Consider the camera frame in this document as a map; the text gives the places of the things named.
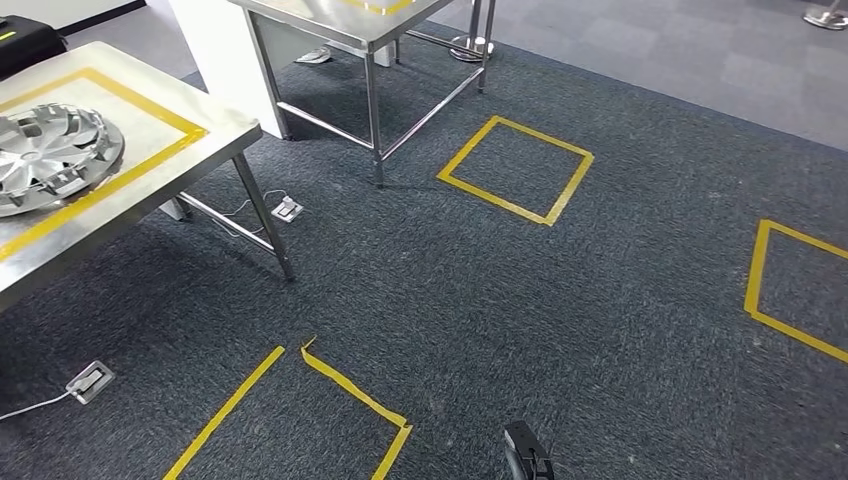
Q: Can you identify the white pillar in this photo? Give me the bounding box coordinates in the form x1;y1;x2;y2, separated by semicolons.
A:
168;0;293;142

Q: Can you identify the steel workbench table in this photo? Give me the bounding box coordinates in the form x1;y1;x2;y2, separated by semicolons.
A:
0;40;296;313

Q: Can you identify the white power cable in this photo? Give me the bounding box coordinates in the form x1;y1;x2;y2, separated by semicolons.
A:
211;188;289;240
0;390;71;423

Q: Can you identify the black carrying case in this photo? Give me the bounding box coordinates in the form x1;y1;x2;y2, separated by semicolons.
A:
0;14;69;81

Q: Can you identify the yellow tape outline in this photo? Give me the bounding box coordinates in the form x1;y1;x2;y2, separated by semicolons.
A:
0;66;210;263
341;0;415;16

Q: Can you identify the silver floor socket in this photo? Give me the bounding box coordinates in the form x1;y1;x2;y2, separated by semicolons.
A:
270;194;305;225
64;359;117;406

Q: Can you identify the silver wheel hubcap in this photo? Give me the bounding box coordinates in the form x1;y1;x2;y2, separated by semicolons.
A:
0;102;126;219

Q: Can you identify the pale shoe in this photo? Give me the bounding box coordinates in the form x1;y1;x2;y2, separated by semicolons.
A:
294;44;333;66

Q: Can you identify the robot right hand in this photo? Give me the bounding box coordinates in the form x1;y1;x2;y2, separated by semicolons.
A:
502;420;556;480

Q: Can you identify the yellow floor tape square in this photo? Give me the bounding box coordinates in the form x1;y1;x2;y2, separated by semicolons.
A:
743;219;848;366
162;336;413;480
435;115;596;228

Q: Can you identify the chrome stanchion base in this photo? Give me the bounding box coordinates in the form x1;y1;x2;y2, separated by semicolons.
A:
449;34;496;64
802;0;848;31

